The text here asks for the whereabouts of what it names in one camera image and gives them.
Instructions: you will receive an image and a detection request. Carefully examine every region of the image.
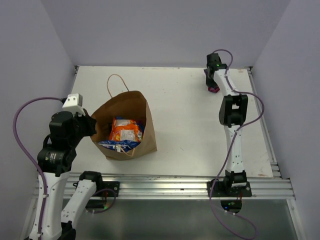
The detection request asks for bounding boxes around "aluminium mounting rail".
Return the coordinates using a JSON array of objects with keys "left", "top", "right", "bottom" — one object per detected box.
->
[{"left": 32, "top": 172, "right": 296, "bottom": 201}]

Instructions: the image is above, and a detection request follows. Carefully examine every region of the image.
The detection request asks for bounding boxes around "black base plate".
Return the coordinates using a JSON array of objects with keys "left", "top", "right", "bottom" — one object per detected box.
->
[
  {"left": 98, "top": 181, "right": 120, "bottom": 198},
  {"left": 211, "top": 179, "right": 253, "bottom": 198}
]

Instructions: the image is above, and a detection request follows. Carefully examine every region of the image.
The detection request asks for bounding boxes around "red purple berry snack packet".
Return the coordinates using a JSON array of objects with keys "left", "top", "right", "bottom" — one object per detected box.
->
[{"left": 204, "top": 69, "right": 220, "bottom": 93}]

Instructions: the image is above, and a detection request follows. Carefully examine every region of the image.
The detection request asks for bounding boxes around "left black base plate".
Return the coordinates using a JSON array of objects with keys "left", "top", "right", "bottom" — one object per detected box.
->
[{"left": 98, "top": 181, "right": 120, "bottom": 198}]

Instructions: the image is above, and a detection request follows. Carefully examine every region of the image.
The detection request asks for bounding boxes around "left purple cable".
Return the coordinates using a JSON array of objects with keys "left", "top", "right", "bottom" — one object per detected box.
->
[{"left": 12, "top": 96, "right": 65, "bottom": 233}]

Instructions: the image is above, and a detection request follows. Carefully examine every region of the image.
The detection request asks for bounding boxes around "brown paper bag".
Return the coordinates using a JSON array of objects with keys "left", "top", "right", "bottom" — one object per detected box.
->
[{"left": 91, "top": 73, "right": 157, "bottom": 161}]

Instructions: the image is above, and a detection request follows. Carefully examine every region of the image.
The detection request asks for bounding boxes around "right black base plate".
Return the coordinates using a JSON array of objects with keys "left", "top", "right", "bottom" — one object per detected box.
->
[{"left": 211, "top": 179, "right": 253, "bottom": 198}]

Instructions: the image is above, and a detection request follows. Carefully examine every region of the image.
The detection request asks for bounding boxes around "blue Doritos chip bag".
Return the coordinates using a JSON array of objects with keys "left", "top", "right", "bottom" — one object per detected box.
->
[{"left": 98, "top": 116, "right": 145, "bottom": 153}]

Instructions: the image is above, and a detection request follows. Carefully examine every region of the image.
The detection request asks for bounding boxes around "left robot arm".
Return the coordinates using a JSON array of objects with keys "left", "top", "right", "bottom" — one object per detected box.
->
[{"left": 28, "top": 106, "right": 104, "bottom": 240}]

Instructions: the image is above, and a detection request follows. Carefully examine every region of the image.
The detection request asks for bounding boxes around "orange snack packet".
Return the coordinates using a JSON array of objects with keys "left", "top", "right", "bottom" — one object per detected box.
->
[{"left": 108, "top": 118, "right": 143, "bottom": 143}]

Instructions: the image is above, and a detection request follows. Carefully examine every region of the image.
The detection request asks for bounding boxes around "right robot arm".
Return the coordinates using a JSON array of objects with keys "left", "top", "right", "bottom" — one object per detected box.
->
[{"left": 206, "top": 51, "right": 249, "bottom": 197}]

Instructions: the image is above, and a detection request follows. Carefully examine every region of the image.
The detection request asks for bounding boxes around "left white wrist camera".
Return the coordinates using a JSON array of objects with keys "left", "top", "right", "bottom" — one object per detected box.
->
[{"left": 62, "top": 93, "right": 85, "bottom": 116}]

